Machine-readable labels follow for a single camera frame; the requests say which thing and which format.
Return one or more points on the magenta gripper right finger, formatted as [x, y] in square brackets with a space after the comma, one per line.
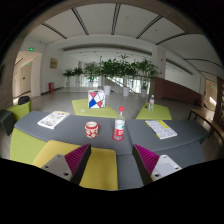
[151, 166]

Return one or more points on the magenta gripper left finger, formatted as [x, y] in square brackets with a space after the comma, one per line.
[71, 166]

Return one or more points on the water bottle red cap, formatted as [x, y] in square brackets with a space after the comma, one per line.
[119, 123]

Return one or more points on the small far water bottle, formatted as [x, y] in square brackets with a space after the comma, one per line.
[151, 103]

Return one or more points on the yellow seat cushion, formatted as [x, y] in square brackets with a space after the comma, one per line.
[101, 168]

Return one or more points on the white magazine with yellow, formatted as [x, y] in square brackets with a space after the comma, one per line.
[161, 129]

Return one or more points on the grey sofa block right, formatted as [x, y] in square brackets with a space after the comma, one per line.
[184, 149]

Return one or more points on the grey sofa block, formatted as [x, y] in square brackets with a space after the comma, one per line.
[72, 130]
[184, 149]

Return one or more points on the red white patterned mug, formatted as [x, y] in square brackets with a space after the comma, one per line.
[92, 129]

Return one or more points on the grey sofa block left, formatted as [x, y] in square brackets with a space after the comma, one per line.
[72, 130]

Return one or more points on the red round coaster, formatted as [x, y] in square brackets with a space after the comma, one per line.
[117, 138]

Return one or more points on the white magazine on left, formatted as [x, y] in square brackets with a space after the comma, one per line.
[53, 119]

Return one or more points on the green table right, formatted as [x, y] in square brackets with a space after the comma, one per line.
[159, 112]

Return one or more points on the green table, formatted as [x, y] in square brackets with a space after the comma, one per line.
[159, 112]
[81, 109]

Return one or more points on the green table left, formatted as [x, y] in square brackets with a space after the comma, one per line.
[81, 109]

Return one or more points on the long wooden bench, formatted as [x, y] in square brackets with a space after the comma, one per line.
[214, 128]

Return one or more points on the red blue white cube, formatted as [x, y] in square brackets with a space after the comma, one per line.
[96, 99]

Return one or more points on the green seat cushion left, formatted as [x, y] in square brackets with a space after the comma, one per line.
[19, 111]

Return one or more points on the red fire extinguisher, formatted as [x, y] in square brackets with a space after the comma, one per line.
[51, 87]

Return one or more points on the potted plant white pot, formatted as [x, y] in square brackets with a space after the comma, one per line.
[125, 69]
[146, 70]
[107, 70]

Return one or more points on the framed wall picture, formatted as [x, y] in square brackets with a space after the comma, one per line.
[53, 63]

